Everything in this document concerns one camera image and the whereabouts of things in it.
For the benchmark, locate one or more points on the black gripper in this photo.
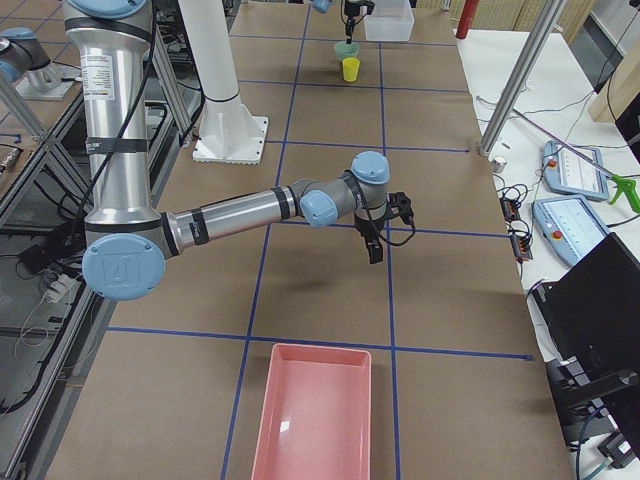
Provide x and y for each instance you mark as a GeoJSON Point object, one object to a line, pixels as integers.
{"type": "Point", "coordinates": [367, 225]}
{"type": "Point", "coordinates": [351, 10]}

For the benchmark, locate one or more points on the green plastic bowl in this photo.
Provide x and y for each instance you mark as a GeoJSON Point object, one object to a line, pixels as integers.
{"type": "Point", "coordinates": [345, 50]}

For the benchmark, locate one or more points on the yellow plastic cup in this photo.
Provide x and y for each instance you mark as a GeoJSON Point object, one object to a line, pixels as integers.
{"type": "Point", "coordinates": [350, 69]}

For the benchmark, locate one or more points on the grey background robot arm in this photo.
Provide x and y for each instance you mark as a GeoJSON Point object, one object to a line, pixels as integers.
{"type": "Point", "coordinates": [26, 65]}

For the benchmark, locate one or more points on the clear plastic storage box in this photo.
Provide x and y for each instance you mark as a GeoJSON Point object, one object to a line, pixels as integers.
{"type": "Point", "coordinates": [391, 21]}

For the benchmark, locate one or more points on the red fire extinguisher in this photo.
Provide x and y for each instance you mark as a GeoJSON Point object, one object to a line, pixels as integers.
{"type": "Point", "coordinates": [466, 18]}

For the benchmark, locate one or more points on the small metal cup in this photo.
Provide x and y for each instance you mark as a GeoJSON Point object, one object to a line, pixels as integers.
{"type": "Point", "coordinates": [498, 164]}

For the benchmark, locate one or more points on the pink plastic tray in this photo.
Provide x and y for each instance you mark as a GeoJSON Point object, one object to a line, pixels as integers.
{"type": "Point", "coordinates": [316, 416]}

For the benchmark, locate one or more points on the near blue teach pendant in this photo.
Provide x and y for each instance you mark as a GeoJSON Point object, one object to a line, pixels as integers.
{"type": "Point", "coordinates": [570, 225]}

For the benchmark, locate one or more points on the blue teach pendant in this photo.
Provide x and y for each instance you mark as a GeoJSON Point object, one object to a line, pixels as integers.
{"type": "Point", "coordinates": [570, 225]}
{"type": "Point", "coordinates": [565, 172]}

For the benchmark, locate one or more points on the far blue teach pendant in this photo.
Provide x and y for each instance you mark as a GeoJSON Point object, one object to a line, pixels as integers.
{"type": "Point", "coordinates": [565, 172]}

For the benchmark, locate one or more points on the black monitor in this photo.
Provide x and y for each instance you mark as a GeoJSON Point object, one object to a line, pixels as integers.
{"type": "Point", "coordinates": [592, 312]}

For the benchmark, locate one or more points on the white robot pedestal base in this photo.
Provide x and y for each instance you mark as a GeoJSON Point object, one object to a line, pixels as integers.
{"type": "Point", "coordinates": [228, 132]}

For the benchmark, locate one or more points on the aluminium frame post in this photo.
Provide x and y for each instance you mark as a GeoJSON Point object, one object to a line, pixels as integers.
{"type": "Point", "coordinates": [528, 56]}

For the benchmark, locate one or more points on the green handled reacher grabber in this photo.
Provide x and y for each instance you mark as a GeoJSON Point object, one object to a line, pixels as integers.
{"type": "Point", "coordinates": [625, 186]}

